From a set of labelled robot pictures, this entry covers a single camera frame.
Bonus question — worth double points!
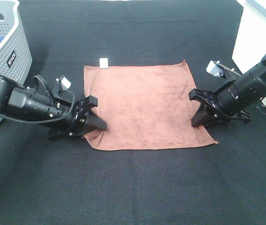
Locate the grey perforated laundry basket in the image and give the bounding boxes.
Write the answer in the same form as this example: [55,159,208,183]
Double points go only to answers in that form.
[0,0,33,131]

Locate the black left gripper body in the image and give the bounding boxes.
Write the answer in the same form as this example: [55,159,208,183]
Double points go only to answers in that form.
[48,101,92,140]

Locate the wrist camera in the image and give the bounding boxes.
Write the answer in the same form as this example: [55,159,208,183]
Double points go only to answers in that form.
[52,75,71,94]
[206,60,241,80]

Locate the white storage box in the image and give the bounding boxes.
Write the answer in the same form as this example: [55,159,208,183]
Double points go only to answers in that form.
[231,0,266,120]

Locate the brown orange microfiber towel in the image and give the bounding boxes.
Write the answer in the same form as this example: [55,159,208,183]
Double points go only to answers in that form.
[84,61,215,151]

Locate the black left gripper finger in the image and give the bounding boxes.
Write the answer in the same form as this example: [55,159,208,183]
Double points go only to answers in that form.
[80,95,98,108]
[85,112,107,130]

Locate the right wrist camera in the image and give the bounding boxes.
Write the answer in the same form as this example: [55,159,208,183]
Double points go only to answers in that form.
[206,60,241,80]

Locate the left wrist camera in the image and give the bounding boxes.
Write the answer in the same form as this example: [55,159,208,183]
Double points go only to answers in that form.
[52,75,71,94]

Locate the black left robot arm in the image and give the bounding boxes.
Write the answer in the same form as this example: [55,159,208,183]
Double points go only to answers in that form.
[0,75,107,140]

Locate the black table cloth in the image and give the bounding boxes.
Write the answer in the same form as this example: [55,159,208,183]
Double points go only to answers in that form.
[0,0,266,225]

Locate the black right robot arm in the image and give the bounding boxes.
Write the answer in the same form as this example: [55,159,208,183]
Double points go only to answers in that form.
[189,54,266,128]

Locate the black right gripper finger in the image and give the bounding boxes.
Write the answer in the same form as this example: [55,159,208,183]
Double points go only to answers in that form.
[189,89,205,101]
[191,104,205,128]

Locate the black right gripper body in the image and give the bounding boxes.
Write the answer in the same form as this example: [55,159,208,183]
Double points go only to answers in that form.
[198,91,251,127]

